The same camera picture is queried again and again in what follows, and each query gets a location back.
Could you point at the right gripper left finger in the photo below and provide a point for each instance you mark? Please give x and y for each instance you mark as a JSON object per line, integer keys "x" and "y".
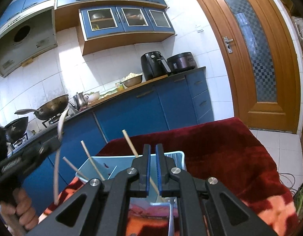
{"x": 97, "y": 208}

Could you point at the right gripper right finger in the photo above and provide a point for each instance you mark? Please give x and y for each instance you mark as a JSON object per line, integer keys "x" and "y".
{"x": 205, "y": 207}

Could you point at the bamboo chopstick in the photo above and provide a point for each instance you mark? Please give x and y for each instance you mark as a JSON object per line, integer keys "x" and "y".
{"x": 142, "y": 164}

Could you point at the cream chopstick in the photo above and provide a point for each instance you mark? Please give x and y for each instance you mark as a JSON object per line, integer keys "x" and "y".
{"x": 91, "y": 160}
{"x": 75, "y": 168}

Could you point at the person's left hand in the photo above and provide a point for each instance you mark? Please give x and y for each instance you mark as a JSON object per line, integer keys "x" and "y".
{"x": 23, "y": 214}

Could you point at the black wok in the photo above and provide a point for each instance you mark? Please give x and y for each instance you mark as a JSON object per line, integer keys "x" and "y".
{"x": 48, "y": 110}
{"x": 16, "y": 129}

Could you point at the light blue utensil box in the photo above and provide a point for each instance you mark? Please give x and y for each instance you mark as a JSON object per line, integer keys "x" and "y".
{"x": 150, "y": 206}

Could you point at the red floral blanket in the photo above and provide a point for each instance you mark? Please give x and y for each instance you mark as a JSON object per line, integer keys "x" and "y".
{"x": 227, "y": 150}

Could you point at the steel kettle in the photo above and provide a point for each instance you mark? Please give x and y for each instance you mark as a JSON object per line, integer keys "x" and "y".
{"x": 79, "y": 101}

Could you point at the white ceramic bowl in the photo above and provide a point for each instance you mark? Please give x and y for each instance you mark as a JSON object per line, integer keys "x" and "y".
{"x": 93, "y": 96}

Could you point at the blue base cabinets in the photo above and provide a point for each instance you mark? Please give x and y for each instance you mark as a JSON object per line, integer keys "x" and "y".
{"x": 174, "y": 102}

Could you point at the range hood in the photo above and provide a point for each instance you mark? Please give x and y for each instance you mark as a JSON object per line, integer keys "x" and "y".
{"x": 27, "y": 39}

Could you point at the metal bowl with food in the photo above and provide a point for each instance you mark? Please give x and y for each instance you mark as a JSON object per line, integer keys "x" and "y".
{"x": 132, "y": 79}

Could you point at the dark rice cooker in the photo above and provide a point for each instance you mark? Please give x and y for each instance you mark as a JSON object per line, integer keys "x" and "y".
{"x": 181, "y": 62}

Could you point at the black air fryer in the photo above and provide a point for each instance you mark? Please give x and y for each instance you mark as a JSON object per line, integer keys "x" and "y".
{"x": 154, "y": 65}

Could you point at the wooden door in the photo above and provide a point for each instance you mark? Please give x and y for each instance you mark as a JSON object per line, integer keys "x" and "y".
{"x": 260, "y": 60}

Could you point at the white plastic bag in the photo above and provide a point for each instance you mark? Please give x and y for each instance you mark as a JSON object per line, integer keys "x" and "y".
{"x": 298, "y": 24}

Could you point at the blue wall cabinet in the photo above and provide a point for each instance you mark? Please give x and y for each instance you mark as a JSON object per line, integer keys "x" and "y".
{"x": 100, "y": 24}

